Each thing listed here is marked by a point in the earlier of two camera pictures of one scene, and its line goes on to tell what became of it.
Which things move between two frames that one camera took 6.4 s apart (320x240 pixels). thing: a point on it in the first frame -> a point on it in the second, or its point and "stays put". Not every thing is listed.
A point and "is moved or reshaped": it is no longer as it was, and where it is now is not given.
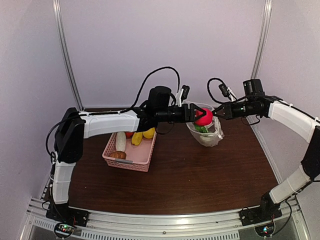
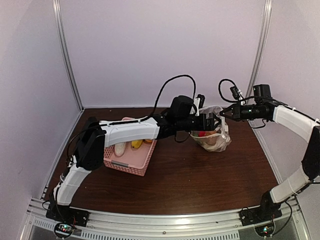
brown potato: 118,154 -> 208,133
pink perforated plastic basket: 138,158 stays put
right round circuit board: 265,230 stays put
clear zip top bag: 215,133 is moved or reshaped
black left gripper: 191,113 -> 211,126
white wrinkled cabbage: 120,141 stays put
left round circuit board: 63,230 stays put
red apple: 206,120 is moved or reshaped
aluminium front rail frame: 295,224 stays put
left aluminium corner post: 62,44 stays put
